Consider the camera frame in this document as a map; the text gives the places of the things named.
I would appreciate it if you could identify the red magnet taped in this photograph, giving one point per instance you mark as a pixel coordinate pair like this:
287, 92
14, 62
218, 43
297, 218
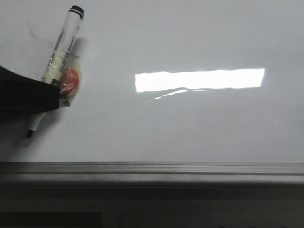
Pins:
70, 79

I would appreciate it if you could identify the grey aluminium whiteboard frame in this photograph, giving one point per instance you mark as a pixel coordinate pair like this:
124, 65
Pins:
150, 173

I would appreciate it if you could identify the white whiteboard surface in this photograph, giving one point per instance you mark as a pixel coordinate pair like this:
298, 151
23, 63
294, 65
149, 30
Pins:
164, 81

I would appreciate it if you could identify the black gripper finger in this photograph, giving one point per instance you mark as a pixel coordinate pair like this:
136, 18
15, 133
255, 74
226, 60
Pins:
20, 95

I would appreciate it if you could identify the white black whiteboard marker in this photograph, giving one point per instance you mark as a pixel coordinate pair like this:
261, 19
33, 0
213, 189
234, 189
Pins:
64, 44

